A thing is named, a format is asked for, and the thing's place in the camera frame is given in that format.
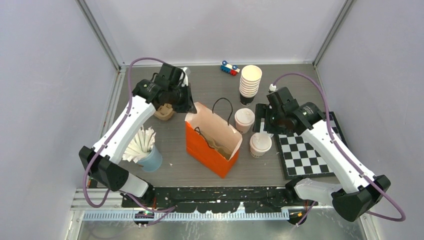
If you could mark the white paper coffee cup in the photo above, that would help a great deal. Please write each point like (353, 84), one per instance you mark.
(243, 128)

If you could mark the red blue toy car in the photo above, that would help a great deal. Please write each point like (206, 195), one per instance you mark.
(228, 68)

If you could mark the black white checkerboard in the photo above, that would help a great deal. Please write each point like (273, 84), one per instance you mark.
(299, 159)

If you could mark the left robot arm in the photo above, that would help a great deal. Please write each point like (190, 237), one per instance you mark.
(101, 161)

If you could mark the cardboard cup carrier tray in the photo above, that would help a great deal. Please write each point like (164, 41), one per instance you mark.
(164, 112)

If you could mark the crumpled white paper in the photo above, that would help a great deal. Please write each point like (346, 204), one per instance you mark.
(141, 145)

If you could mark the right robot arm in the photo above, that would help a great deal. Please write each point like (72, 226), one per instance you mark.
(357, 190)

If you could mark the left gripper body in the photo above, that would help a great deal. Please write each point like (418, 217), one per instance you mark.
(180, 98)

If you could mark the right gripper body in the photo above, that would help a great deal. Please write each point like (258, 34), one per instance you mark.
(274, 123)

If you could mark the orange paper bag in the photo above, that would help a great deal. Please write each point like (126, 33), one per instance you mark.
(208, 122)

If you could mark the stack of white paper cups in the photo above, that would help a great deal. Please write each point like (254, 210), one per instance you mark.
(250, 79)

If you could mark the white plastic cup lid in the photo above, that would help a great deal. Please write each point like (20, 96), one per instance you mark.
(244, 116)

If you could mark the blue plastic cup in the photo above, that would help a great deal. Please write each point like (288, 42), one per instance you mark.
(152, 161)

